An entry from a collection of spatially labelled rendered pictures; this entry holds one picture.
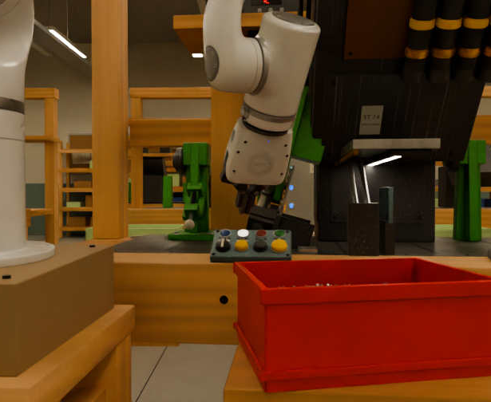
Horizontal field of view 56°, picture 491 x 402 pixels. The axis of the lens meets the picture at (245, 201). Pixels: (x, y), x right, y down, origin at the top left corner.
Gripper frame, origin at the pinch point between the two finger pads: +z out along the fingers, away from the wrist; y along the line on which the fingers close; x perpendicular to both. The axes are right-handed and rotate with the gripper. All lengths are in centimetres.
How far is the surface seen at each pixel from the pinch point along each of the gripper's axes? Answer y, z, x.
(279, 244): 7.3, 6.7, -3.9
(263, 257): 4.2, 8.8, -5.1
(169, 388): 15, 178, 76
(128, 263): -18.9, 16.3, 1.0
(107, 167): -22, 37, 67
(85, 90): -67, 440, 1039
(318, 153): 23.1, 1.3, 21.8
